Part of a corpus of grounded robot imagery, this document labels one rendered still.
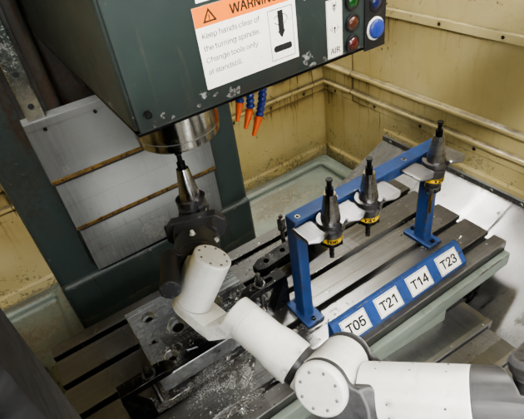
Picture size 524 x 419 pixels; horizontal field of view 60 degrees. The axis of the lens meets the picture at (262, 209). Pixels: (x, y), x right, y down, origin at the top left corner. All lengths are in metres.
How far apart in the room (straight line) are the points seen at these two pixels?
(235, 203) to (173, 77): 1.08
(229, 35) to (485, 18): 1.04
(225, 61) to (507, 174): 1.22
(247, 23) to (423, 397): 0.53
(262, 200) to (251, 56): 1.51
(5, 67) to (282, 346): 0.88
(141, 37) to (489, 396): 0.59
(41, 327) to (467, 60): 1.74
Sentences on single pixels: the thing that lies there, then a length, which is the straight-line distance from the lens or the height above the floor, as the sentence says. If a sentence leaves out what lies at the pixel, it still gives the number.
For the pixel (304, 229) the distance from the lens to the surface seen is 0.99.
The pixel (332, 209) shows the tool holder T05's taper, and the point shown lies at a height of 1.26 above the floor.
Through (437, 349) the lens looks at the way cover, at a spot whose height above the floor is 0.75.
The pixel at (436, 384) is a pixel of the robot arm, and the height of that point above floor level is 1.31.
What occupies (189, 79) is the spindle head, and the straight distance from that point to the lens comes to 0.63.
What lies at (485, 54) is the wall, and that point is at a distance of 1.59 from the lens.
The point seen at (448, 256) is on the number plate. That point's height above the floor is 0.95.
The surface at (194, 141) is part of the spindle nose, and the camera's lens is 0.82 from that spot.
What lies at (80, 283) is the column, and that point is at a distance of 1.56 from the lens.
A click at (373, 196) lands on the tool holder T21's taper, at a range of 1.03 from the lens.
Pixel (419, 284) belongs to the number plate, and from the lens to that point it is 1.27.
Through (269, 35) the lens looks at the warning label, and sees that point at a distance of 0.68.
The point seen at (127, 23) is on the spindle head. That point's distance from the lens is 0.59.
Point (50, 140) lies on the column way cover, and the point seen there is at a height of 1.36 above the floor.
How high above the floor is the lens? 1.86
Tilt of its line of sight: 38 degrees down
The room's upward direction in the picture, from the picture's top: 9 degrees counter-clockwise
